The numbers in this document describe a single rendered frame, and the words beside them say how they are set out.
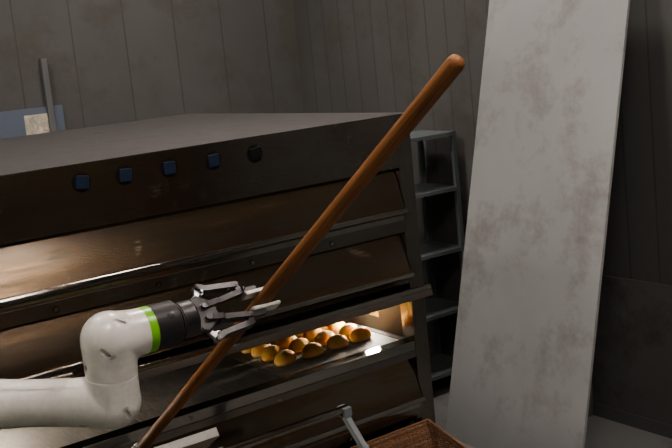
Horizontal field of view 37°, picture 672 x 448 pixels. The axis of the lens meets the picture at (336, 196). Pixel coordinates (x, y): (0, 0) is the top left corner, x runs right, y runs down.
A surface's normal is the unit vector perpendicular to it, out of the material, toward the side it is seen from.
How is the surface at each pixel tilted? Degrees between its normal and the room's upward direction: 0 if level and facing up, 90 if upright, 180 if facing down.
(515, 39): 76
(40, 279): 70
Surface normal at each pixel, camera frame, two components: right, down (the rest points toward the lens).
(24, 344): 0.51, -0.28
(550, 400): -0.81, -0.07
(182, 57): 0.58, 0.07
